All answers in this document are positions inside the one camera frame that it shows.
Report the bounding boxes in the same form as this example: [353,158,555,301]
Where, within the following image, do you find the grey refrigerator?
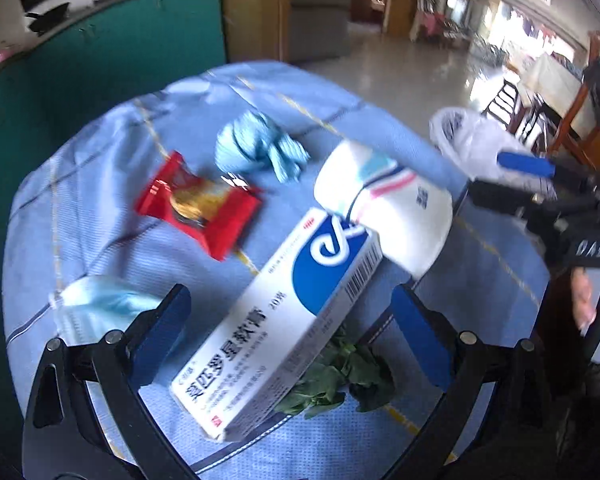
[290,0,353,61]

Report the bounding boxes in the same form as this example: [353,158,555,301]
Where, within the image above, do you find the dark kitchen countertop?
[0,0,226,86]

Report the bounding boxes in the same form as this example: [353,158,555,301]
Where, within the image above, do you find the white and blue ointment box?
[170,207,383,443]

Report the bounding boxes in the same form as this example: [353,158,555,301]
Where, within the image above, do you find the wooden framed glass door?
[222,0,293,63]

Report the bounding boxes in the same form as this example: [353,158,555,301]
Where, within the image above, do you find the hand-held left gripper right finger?
[390,282,556,480]

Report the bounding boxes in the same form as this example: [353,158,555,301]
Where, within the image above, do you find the dining chairs with red clothes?
[415,7,473,50]

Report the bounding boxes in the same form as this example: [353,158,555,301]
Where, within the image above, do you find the white paper cup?
[314,141,453,278]

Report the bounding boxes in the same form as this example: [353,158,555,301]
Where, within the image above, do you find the carved wooden chair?
[547,32,600,161]

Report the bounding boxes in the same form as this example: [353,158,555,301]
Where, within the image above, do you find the green vegetable leaf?
[275,330,396,418]

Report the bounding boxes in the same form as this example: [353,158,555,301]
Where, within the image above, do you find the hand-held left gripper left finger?
[22,284,196,480]

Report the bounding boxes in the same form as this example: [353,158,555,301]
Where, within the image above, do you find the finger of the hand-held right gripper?
[497,150,588,186]
[467,180,571,231]

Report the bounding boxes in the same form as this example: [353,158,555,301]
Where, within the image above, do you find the red snack wrapper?
[134,151,263,261]

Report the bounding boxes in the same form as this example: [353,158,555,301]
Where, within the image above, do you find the bin with white liner bag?
[428,106,556,196]

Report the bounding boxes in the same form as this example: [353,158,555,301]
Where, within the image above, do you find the person's right hand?
[570,267,598,336]

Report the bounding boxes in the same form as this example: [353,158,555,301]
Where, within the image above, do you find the blue striped table cloth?
[2,60,551,476]

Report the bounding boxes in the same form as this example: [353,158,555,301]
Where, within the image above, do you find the blue face mask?
[47,275,163,346]

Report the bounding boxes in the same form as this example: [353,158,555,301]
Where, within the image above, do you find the table with cream cloth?
[517,52,591,131]

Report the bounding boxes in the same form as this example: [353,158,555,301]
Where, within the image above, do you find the black wok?
[25,2,71,33]

